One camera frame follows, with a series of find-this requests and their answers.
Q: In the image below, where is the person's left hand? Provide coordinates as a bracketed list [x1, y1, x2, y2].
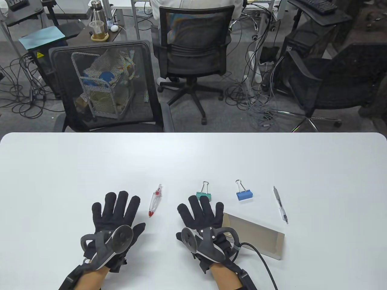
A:
[83, 190, 146, 274]

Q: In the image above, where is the person's right hand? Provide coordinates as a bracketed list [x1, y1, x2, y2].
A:
[176, 195, 239, 274]

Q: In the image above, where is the green binder clip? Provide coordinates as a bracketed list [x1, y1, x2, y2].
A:
[196, 181, 212, 202]

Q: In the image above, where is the white red-tipped correction pen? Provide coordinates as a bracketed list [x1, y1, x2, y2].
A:
[148, 184, 162, 218]

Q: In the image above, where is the blue binder clip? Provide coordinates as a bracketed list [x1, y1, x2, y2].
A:
[235, 179, 253, 201]

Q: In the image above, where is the cardboard sliding pencil box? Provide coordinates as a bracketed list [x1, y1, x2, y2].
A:
[222, 212, 285, 260]

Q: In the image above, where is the clear silver gel pen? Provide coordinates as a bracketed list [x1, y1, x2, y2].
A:
[273, 186, 288, 224]

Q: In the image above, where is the person's left forearm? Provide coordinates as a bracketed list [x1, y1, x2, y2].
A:
[73, 267, 109, 290]

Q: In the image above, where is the person's right forearm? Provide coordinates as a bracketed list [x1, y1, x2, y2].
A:
[210, 262, 242, 290]

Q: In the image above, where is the grey tracking controller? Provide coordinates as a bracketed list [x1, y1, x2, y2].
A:
[176, 226, 241, 263]
[80, 224, 134, 270]

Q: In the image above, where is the black mesh armless chair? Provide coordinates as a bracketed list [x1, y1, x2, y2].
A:
[48, 40, 175, 133]

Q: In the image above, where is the black swivel office chair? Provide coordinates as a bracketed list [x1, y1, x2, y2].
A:
[150, 5, 233, 126]

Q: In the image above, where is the black cabinet yellow label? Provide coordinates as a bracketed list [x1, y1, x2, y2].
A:
[29, 45, 68, 98]

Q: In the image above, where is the dark brown desk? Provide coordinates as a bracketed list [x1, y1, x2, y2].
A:
[62, 8, 124, 43]

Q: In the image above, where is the clear plastic cup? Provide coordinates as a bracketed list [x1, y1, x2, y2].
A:
[89, 21, 106, 40]

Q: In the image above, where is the black chair chrome base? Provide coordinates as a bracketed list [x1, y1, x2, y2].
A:
[269, 42, 387, 133]

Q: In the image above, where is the teal paper folder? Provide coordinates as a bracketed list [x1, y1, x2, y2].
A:
[19, 26, 66, 50]

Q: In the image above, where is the steel water bottle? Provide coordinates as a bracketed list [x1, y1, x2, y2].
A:
[91, 1, 106, 32]

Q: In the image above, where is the black computer tower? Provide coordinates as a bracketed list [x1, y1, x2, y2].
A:
[281, 29, 336, 97]

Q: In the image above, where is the black equipment stand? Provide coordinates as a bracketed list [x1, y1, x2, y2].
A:
[0, 0, 44, 26]

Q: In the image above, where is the black keyboard tray stand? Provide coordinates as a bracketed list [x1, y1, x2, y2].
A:
[287, 0, 353, 26]

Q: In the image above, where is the black keyboard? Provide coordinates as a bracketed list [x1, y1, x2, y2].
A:
[298, 0, 337, 15]

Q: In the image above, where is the black wrist camera strap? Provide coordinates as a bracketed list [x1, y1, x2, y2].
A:
[59, 263, 91, 290]
[225, 261, 259, 290]

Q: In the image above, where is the thick black wrist cable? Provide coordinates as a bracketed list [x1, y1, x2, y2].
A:
[234, 242, 278, 290]

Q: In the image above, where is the white wire mesh cart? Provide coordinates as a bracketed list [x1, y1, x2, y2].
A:
[71, 50, 136, 120]

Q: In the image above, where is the grey floor cable tangle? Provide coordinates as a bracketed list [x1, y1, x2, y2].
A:
[225, 54, 283, 129]

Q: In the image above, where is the black floor cable tangle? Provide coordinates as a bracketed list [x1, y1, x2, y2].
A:
[0, 56, 65, 119]

